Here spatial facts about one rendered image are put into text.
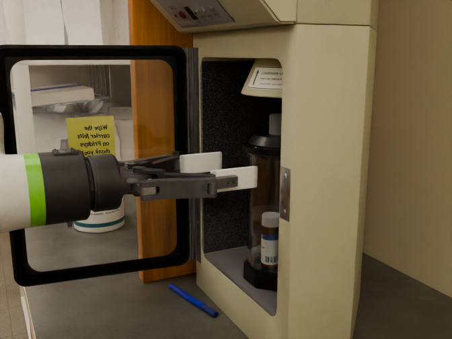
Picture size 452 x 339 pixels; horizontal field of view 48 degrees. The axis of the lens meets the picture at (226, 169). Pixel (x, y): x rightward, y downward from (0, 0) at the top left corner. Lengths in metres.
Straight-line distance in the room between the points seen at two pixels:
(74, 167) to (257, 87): 0.28
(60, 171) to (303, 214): 0.31
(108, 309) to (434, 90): 0.72
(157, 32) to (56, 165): 0.38
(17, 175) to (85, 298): 0.41
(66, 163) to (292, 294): 0.34
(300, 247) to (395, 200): 0.49
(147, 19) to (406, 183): 0.61
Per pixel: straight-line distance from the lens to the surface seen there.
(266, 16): 0.61
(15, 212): 0.63
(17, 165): 0.64
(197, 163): 0.78
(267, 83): 0.72
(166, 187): 0.64
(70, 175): 0.64
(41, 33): 1.93
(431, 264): 1.09
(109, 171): 0.65
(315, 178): 0.66
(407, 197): 1.10
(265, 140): 0.75
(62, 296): 1.00
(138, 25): 0.92
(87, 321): 0.91
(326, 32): 0.64
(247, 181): 0.70
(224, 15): 0.69
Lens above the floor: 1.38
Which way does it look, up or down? 13 degrees down
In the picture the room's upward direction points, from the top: straight up
